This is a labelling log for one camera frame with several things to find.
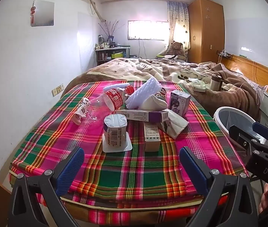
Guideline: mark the window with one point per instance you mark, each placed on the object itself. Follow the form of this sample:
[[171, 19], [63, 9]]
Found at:
[[145, 29]]

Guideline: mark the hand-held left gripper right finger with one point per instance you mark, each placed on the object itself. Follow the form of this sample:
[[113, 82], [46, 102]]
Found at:
[[193, 170]]

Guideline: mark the long white purple box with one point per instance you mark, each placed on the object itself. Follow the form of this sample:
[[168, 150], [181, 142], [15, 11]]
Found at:
[[138, 115]]

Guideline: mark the white yogurt cup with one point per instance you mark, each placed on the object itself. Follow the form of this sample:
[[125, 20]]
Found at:
[[115, 132]]

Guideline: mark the crushed printed paper cup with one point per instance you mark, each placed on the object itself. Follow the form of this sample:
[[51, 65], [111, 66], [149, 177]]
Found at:
[[82, 110], [153, 102]]

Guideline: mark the wooden bed headboard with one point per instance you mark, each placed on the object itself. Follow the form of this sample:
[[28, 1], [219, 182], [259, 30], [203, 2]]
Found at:
[[254, 71]]

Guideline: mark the white foam fruit net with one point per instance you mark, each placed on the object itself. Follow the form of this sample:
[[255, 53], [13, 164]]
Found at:
[[141, 94], [115, 86]]

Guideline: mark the brown teddy bear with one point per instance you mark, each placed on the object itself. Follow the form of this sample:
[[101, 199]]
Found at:
[[176, 49]]

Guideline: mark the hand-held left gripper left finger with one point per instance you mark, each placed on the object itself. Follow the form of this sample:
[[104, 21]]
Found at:
[[71, 165]]

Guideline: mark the red knot ornament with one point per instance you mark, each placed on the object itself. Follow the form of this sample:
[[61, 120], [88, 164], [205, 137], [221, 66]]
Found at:
[[33, 11]]

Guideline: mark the vase with dry branches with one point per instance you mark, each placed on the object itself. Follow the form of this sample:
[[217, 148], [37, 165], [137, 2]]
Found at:
[[110, 32]]

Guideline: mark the wooden wardrobe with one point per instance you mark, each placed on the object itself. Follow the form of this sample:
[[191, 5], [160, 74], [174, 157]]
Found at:
[[204, 28]]

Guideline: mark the beige green box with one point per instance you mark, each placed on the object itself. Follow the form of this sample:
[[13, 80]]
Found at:
[[151, 137]]

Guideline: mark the bed with brown blanket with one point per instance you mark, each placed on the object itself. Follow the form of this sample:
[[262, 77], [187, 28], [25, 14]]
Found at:
[[124, 68]]

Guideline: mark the purple cartoon print box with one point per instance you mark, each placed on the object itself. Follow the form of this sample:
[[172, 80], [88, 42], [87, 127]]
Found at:
[[179, 101]]

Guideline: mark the cluttered grey shelf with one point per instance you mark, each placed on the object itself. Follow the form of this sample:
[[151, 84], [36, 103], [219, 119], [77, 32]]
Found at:
[[112, 54]]

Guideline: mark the square wall mirror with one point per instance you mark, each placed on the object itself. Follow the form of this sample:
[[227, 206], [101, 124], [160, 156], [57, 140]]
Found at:
[[44, 14]]

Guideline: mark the brown steel thermos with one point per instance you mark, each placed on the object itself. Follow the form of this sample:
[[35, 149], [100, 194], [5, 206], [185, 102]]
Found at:
[[215, 82]]

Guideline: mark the clear plastic bottle red label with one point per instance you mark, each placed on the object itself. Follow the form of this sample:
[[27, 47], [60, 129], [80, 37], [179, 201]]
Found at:
[[111, 99]]

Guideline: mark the white power strip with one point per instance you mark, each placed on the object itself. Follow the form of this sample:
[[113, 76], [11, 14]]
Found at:
[[223, 53]]

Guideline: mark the wall socket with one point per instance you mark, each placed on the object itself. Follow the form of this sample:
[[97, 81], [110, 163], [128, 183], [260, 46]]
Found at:
[[58, 89]]

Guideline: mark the white round trash bin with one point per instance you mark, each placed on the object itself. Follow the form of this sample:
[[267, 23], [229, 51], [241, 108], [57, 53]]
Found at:
[[221, 118]]

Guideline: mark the patterned curtain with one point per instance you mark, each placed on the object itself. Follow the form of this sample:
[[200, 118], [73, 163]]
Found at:
[[179, 19]]

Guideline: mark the air conditioner pipe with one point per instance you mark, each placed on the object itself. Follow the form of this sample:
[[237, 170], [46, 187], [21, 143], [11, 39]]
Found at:
[[97, 10]]

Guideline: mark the white green tissue pack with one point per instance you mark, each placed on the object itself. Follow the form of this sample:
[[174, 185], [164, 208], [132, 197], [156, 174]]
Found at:
[[199, 86]]

